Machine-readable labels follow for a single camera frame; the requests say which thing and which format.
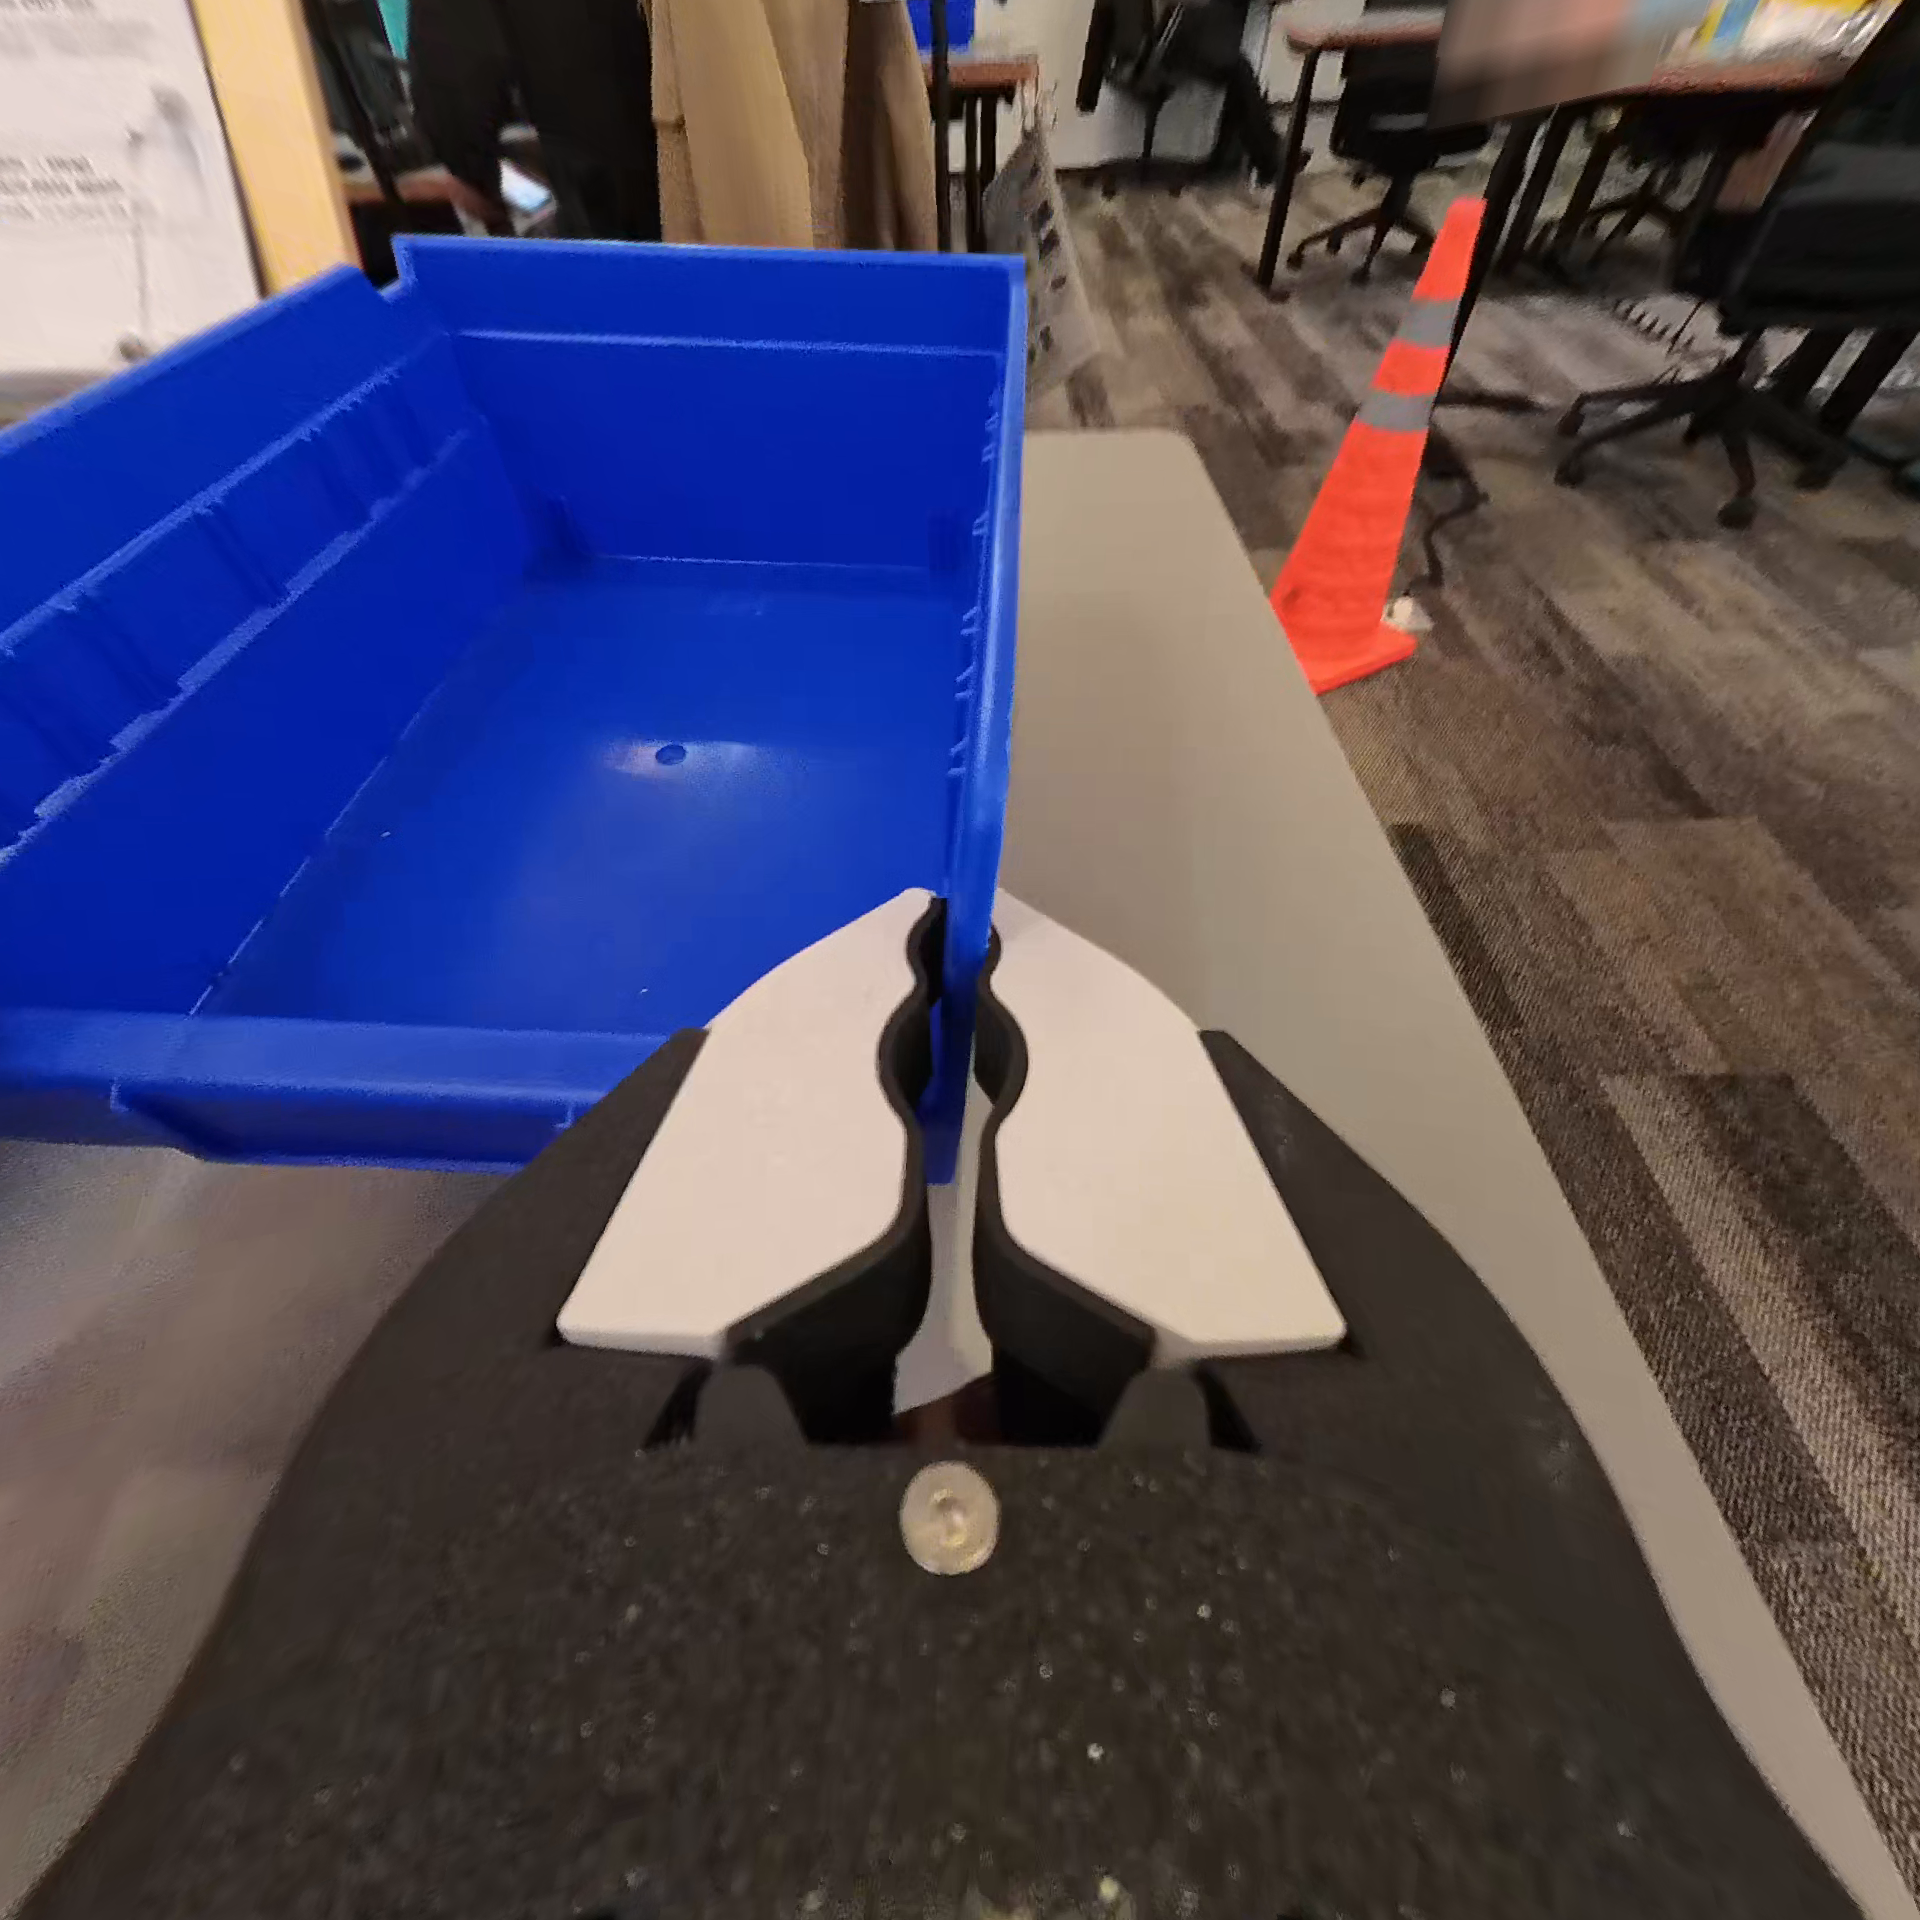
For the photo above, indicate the beige hanging coat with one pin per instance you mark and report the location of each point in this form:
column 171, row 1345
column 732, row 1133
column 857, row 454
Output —
column 751, row 120

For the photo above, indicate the blue plastic bin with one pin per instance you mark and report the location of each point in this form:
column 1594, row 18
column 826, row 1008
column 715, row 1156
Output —
column 599, row 839

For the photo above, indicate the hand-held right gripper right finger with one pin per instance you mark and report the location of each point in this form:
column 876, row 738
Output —
column 1154, row 1184

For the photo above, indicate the instruction sheet on tablet stand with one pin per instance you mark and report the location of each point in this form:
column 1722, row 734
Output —
column 263, row 149

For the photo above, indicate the blue storage box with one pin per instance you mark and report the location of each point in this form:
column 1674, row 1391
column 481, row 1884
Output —
column 941, row 22

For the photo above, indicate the wooden office desk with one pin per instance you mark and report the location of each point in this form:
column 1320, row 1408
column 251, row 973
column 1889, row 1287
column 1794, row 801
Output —
column 1348, row 32

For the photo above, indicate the black hanging coat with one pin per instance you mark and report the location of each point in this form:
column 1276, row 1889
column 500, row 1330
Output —
column 511, row 106

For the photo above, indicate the orange traffic cone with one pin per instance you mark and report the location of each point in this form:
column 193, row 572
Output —
column 1357, row 540

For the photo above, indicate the large black office chair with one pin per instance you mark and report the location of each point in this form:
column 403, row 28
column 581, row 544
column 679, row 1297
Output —
column 1816, row 224

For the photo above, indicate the white printed poster panel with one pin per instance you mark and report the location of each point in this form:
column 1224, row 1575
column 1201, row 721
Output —
column 1050, row 254

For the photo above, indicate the printed instruction sheet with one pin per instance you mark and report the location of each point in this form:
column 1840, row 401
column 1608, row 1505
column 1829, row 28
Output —
column 90, row 149

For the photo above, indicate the small wooden side desk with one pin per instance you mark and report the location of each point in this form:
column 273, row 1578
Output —
column 991, row 66

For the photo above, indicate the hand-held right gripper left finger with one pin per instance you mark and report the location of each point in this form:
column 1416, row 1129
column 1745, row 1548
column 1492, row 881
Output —
column 751, row 1172

